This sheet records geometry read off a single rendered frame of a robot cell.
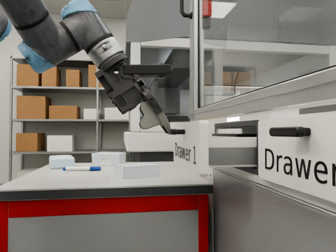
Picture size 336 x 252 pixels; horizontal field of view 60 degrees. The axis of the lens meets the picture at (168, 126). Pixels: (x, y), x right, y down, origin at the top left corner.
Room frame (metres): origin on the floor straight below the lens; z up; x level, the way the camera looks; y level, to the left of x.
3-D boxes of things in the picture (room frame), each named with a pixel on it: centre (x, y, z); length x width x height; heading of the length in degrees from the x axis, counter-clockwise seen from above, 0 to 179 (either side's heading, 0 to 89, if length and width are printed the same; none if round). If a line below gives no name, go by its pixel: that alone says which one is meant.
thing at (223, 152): (0.74, -0.25, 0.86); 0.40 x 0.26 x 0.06; 99
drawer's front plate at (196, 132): (0.71, -0.05, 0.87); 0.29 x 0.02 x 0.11; 9
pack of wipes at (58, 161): (1.21, 0.44, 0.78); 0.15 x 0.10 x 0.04; 23
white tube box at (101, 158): (1.30, 0.26, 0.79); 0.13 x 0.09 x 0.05; 79
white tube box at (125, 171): (0.96, 0.10, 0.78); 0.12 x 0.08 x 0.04; 117
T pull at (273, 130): (0.41, -0.18, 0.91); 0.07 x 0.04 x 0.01; 9
